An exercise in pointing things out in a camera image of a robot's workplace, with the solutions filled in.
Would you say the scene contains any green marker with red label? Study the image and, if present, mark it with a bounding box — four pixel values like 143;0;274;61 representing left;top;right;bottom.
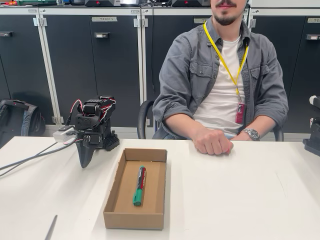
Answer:
132;165;147;208

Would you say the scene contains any person's left forearm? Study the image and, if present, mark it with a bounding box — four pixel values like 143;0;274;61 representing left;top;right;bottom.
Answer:
234;117;278;142

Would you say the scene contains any person's right forearm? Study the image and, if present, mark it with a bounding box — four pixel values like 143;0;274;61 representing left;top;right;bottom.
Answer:
163;112;210;141

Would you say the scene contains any person's right hand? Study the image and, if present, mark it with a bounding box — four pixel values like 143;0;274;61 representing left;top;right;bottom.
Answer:
193;128;235;156

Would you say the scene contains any black office chair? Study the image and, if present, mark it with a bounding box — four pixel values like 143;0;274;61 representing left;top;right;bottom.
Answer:
136;99;285;142

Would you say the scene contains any black and grey backpack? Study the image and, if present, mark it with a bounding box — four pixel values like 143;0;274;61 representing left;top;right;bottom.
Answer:
0;99;47;149

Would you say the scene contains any grey flat slab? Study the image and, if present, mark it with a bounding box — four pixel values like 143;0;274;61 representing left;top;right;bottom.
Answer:
44;214;59;240

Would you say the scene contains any brown cardboard box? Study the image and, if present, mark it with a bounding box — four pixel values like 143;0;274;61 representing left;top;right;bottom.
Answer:
102;147;168;231

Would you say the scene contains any man in grey jacket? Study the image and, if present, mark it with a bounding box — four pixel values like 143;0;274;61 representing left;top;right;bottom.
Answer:
151;0;290;141

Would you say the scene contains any black device with red triangle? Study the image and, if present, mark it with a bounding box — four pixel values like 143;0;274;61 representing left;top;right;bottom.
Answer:
171;0;211;7
84;0;122;7

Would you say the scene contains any green case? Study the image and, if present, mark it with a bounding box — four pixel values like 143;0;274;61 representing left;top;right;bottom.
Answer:
15;0;57;6

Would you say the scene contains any red badge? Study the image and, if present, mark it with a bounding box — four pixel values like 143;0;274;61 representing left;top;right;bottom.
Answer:
234;101;247;125

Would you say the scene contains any silver wristwatch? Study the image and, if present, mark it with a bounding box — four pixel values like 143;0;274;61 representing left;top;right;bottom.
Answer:
240;127;261;142

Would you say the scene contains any black camera cable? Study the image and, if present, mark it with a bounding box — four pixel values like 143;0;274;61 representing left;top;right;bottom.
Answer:
0;129;78;179

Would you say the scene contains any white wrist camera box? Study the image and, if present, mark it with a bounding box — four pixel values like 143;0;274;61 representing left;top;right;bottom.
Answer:
52;125;76;144

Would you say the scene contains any black arm cable with ferrite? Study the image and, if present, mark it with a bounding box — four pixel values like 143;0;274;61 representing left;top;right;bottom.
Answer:
0;142;61;173

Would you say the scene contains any yellow lanyard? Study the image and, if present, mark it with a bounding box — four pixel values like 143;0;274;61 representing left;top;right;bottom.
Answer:
202;22;250;103

